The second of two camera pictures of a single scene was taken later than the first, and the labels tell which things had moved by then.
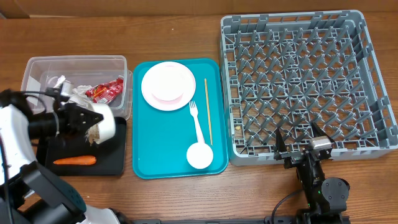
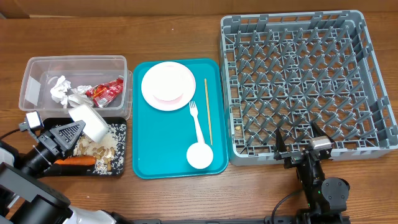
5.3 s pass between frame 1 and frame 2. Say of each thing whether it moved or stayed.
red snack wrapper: stayed
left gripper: moved
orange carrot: stayed
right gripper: stayed
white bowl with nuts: moved
